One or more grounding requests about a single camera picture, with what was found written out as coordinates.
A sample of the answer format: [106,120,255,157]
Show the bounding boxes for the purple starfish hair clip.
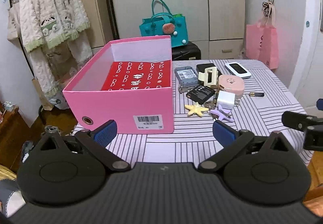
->
[209,105,234,123]

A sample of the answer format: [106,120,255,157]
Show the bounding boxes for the white usb wall charger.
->
[216,90,240,110]

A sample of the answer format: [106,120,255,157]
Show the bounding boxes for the silver keys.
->
[203,93,218,109]

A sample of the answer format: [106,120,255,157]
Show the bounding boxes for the yellow starfish hair clip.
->
[185,103,209,117]

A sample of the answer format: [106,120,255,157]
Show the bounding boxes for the black gold aa battery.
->
[249,92,265,98]

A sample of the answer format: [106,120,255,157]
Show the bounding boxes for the black phone battery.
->
[186,85,216,105]

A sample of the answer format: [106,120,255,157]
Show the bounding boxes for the pink round tape measure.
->
[218,74,245,99]

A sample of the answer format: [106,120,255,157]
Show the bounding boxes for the pink cardboard storage box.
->
[63,35,174,134]

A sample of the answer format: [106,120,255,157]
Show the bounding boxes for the cream claw hair clip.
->
[198,66,218,88]

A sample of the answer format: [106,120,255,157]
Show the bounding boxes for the white mobile wifi router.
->
[224,62,251,79]

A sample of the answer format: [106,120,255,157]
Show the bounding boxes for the grey device back cover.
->
[175,66,198,87]

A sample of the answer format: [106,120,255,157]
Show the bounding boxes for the black power bank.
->
[196,63,222,80]

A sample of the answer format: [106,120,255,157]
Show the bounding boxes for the striped white tablecloth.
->
[106,60,313,165]

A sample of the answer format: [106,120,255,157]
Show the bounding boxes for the black clothes rack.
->
[6,0,51,123]

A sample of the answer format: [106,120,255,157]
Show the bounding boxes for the red patterned paper liner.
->
[101,60,171,90]

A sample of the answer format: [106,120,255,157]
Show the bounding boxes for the wooden side cabinet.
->
[0,106,31,172]

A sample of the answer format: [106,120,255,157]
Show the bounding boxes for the pink paper shopping bag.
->
[245,1,279,70]

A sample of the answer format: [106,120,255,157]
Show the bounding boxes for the black hard suitcase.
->
[172,42,201,61]

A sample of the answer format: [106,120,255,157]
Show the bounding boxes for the cream knitted hanging pajamas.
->
[14,0,93,101]

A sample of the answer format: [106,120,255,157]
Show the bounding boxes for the teal felt handbag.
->
[139,0,189,47]

